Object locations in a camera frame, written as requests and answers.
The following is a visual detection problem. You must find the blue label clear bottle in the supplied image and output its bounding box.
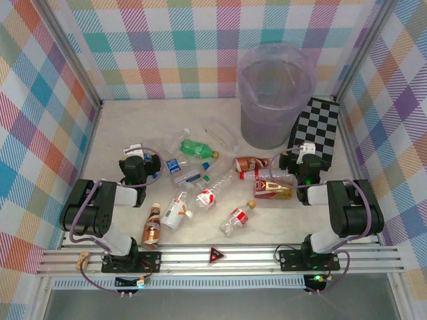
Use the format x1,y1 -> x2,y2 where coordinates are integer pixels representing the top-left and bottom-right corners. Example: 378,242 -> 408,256
165,157 -> 193,176

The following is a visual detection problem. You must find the red triangle sign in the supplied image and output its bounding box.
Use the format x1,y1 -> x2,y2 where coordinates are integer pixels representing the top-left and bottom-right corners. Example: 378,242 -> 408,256
208,245 -> 226,267

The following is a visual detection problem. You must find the clear bottle red cap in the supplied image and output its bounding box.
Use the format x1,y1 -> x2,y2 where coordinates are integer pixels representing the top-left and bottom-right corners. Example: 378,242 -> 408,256
238,167 -> 296,181

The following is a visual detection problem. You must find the large clear plastic bottle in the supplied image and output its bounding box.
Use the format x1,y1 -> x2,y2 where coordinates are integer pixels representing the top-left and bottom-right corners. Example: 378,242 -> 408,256
203,116 -> 240,154

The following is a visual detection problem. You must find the brown Nescafe coffee bottle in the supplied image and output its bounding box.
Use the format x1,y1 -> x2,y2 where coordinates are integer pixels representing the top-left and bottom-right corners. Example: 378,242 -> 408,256
141,203 -> 163,250

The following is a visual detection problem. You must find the small black controller board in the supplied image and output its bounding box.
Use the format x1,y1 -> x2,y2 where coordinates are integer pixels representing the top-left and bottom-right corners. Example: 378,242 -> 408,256
303,273 -> 330,293
115,275 -> 149,289

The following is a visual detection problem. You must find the white slotted cable duct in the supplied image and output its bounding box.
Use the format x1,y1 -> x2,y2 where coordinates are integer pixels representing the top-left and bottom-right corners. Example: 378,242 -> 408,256
53,275 -> 306,290

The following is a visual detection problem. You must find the clear bottle blue cap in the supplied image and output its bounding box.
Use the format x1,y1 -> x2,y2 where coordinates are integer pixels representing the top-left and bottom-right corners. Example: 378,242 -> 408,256
201,161 -> 234,179

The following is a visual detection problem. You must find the small wooden tag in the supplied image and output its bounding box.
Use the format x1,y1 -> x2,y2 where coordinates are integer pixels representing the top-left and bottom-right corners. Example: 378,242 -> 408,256
75,251 -> 91,271

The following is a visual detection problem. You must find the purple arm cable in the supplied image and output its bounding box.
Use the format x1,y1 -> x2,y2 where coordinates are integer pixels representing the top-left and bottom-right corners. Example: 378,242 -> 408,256
68,146 -> 165,296
269,146 -> 376,296

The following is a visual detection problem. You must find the aluminium corner post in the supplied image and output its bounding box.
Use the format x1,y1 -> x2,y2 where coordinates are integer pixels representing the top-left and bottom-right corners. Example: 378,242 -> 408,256
39,0 -> 104,109
333,0 -> 400,101

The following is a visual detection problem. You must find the clear bottle red white label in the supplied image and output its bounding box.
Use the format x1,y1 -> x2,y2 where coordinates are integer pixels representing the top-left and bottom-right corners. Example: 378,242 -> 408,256
185,171 -> 236,221

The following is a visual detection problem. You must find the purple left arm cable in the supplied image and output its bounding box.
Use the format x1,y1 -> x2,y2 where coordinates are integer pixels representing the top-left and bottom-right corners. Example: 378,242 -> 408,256
68,146 -> 165,296

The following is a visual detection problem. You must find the aluminium mounting rail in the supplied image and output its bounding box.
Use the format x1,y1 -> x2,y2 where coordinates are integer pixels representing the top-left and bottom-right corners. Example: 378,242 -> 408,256
36,245 -> 406,277

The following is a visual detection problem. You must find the small red label cola bottle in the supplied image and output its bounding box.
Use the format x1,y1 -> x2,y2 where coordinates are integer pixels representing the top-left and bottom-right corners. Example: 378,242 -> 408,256
219,199 -> 257,237

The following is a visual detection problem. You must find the grey round waste bin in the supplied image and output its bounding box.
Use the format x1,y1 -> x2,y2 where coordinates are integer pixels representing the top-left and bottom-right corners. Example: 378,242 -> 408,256
240,109 -> 301,150

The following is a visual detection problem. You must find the black grey checkerboard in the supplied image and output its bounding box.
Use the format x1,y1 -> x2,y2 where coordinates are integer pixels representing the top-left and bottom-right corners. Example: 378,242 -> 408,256
287,96 -> 341,173

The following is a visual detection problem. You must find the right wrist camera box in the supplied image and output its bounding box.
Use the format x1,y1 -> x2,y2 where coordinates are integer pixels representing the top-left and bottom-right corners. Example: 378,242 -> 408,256
295,142 -> 316,156

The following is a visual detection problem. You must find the clear bottle green cap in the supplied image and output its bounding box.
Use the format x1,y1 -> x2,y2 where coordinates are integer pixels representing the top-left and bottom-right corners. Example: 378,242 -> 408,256
171,168 -> 211,189

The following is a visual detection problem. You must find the green plastic bottle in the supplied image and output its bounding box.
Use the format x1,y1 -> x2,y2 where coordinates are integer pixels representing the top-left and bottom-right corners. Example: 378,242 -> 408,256
179,139 -> 220,160

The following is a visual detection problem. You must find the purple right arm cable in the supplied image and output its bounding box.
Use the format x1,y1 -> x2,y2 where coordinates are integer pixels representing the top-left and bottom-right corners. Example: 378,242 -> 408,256
269,146 -> 376,296

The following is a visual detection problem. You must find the red gold tea bottle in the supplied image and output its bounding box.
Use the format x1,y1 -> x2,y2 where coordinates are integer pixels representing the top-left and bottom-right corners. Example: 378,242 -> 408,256
254,178 -> 296,201

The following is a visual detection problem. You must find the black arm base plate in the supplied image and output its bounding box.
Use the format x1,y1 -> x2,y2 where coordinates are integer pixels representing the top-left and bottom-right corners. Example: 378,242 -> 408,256
101,250 -> 163,275
278,248 -> 341,273

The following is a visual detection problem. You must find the translucent plastic trash bin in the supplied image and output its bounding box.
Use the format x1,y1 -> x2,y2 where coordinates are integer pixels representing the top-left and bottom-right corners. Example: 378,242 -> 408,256
237,43 -> 318,125

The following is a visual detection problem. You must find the brown orange drink bottle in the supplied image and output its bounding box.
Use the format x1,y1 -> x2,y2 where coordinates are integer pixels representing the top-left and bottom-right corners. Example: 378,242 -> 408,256
234,155 -> 272,173

